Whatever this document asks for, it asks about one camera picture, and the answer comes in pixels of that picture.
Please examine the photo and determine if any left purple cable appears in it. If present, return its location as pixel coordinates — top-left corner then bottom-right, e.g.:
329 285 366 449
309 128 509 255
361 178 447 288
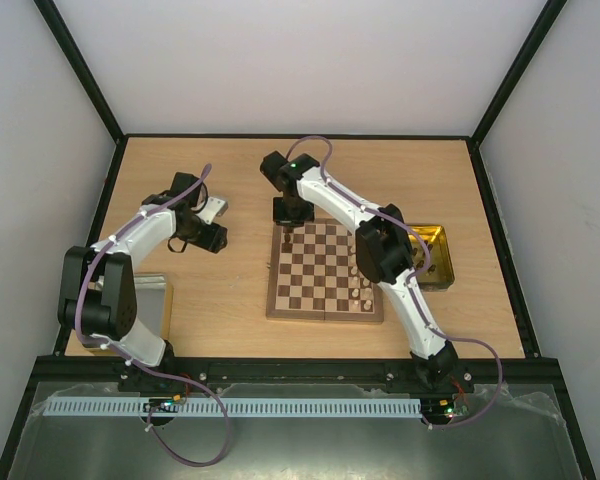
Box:
72 161 234 469

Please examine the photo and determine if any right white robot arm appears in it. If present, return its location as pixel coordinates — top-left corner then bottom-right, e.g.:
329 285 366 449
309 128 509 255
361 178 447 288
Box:
260 151 458 392

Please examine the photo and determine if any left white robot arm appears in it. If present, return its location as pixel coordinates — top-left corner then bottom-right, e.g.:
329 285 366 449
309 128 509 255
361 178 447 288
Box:
57 164 228 367

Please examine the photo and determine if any gold tin with dark pieces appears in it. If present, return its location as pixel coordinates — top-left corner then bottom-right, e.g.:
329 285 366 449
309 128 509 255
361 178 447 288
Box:
409 224 455 292

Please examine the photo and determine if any silver metal tray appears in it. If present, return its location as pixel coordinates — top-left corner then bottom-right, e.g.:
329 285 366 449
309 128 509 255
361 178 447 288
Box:
134 274 174 340

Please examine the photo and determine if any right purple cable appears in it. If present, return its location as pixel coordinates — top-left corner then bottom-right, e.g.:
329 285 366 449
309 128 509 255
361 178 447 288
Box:
285 135 504 431

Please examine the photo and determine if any wooden chess board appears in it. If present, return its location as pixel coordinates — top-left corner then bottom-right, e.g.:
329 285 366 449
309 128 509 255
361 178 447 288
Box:
266 218 384 324

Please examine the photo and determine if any purple cable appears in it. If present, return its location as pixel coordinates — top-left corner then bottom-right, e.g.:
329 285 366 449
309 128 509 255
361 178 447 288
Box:
285 135 504 431
72 161 234 469

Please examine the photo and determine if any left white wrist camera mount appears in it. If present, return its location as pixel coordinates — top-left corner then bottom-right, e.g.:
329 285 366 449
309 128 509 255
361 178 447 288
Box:
197 196 229 225

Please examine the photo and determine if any dark knight chess piece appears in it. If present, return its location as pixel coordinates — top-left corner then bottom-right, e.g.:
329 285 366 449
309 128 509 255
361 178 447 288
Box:
282 227 293 244

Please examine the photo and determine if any row of light chess pieces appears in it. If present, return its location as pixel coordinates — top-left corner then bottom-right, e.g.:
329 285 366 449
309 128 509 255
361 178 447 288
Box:
348 245 375 313

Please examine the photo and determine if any light blue slotted cable duct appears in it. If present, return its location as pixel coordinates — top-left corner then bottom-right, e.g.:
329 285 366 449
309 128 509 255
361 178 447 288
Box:
43 396 421 419

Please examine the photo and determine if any black aluminium frame rail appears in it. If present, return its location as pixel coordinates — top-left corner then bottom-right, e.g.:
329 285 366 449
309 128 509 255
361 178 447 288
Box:
29 352 561 394

